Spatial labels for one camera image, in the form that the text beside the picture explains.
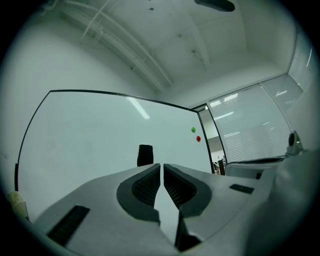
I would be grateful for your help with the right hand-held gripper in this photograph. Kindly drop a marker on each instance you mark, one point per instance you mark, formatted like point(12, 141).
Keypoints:
point(296, 147)

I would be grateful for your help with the large whiteboard with black frame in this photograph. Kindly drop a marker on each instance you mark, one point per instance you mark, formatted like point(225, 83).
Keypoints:
point(87, 140)

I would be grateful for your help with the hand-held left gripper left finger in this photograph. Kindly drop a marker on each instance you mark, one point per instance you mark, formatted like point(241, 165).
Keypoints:
point(100, 207)

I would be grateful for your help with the black whiteboard eraser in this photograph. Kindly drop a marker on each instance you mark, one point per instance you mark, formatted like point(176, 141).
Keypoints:
point(145, 156)

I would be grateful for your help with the red round magnet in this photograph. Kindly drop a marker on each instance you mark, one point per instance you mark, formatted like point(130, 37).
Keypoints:
point(198, 138)

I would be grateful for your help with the white window blinds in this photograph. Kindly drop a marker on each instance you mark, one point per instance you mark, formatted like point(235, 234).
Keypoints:
point(252, 125)

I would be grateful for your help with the green round magnet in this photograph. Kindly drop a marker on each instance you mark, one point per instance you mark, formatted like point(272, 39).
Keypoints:
point(193, 129)

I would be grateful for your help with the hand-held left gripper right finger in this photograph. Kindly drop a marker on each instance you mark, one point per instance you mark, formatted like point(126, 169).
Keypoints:
point(225, 200)

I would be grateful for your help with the white ceiling pipe rail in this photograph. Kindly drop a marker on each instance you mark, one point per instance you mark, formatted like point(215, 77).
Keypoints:
point(130, 47)

